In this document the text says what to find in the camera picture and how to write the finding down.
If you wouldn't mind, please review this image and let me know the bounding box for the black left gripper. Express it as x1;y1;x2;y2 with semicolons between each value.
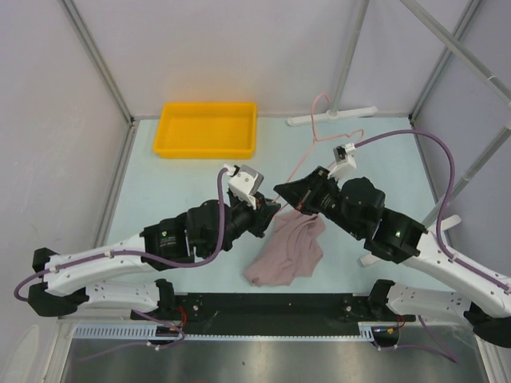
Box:
202;191;281;259

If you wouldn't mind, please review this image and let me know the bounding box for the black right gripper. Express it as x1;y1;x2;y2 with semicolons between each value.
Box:
274;165;363;238

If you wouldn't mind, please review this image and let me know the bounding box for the pink tank top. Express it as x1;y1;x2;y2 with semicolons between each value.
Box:
244;211;326;287

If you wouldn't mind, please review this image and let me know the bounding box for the pink wire hanger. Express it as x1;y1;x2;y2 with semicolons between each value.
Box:
287;93;365;182

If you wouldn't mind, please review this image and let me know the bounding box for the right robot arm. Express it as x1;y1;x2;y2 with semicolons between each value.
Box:
274;167;510;348

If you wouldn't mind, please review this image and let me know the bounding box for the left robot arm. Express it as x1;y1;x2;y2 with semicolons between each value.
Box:
27;191;280;319

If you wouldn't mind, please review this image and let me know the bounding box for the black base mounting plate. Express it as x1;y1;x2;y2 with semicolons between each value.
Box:
148;293;399;337

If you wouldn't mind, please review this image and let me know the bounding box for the yellow plastic bin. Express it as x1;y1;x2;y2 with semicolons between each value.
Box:
153;102;258;160

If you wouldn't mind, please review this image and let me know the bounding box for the white garment rack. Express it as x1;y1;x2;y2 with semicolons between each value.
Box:
290;1;510;272

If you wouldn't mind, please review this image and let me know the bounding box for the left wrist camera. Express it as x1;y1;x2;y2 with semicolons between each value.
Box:
224;164;264;210

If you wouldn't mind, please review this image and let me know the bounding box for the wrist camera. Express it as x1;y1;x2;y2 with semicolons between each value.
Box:
328;143;357;181
224;164;264;210

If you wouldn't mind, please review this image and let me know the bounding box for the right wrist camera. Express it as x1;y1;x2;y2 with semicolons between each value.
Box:
328;143;357;181

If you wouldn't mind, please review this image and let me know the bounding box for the white slotted cable duct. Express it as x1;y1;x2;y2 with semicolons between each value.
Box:
72;323;398;342

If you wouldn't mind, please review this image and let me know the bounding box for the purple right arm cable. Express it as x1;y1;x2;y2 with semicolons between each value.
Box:
353;129;511;292

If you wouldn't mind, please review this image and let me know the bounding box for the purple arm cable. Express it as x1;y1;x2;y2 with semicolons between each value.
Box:
353;129;511;292
14;167;236;302

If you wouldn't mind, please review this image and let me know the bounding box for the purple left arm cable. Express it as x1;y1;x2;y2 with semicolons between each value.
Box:
14;167;236;302

